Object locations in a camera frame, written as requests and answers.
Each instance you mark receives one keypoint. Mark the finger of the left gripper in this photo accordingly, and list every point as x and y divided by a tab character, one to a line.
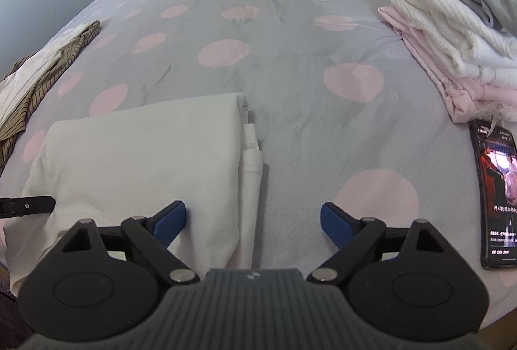
19	207

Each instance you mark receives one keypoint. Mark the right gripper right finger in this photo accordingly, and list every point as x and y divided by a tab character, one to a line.
355	239

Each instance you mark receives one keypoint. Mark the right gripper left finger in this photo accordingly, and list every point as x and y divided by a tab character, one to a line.
149	239

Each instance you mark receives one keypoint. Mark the white t-shirt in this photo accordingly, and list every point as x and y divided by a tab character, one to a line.
202	151

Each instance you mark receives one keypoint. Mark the stack of folded clothes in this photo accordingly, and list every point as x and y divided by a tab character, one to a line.
467	48

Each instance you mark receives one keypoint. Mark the brown striped garment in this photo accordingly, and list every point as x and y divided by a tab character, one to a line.
16	123

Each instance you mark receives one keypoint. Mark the white garment under striped one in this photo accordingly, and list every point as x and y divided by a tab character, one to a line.
15	86

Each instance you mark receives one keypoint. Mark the smartphone playing video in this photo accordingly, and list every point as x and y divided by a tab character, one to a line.
495	155

